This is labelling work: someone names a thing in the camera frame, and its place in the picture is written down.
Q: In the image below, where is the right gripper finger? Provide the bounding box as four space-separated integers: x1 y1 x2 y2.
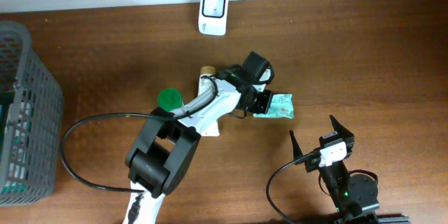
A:
330 115 354 139
289 130 303 160

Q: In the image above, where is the mint green wipes packet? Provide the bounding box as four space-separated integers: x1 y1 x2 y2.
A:
253 94 294 119

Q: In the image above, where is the white tube brown cap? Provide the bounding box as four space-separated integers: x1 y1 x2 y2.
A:
197 66 220 137

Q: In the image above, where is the green lid jar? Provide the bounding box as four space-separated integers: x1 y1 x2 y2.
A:
157 88 183 111

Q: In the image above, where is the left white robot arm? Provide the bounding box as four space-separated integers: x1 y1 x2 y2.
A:
124 52 274 223

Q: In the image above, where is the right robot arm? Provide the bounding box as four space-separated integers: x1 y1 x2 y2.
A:
289 115 410 224

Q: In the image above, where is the white barcode scanner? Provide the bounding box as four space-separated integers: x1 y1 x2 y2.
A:
198 0 229 36

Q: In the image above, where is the grey plastic mesh basket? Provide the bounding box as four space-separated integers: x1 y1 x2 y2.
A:
1 21 64 207

